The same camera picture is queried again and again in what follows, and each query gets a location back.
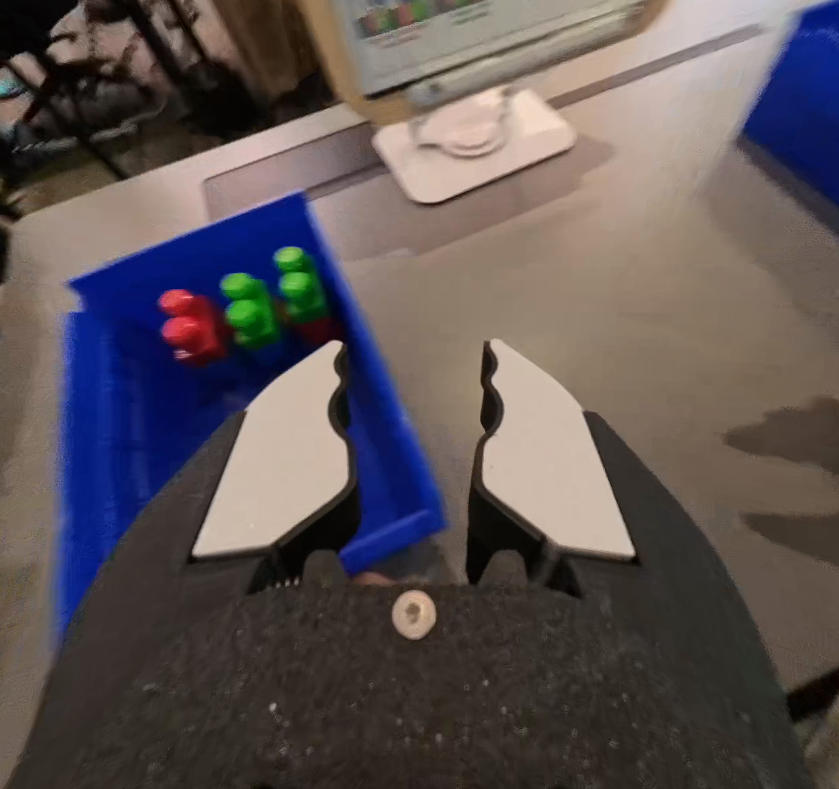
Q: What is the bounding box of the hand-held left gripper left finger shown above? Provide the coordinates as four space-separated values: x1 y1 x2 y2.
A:
190 341 363 583

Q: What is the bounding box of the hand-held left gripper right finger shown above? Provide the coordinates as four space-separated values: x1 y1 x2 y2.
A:
467 339 638 583

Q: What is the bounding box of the cluster of mega block bridges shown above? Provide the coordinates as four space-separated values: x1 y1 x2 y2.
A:
157 246 345 367

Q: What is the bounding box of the blue storage bin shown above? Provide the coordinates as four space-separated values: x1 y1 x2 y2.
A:
55 191 450 646
741 0 839 213

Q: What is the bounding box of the instruction board on white stand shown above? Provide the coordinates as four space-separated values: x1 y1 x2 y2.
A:
288 0 689 205

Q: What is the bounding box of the black office chair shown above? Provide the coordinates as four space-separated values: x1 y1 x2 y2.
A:
0 0 171 180

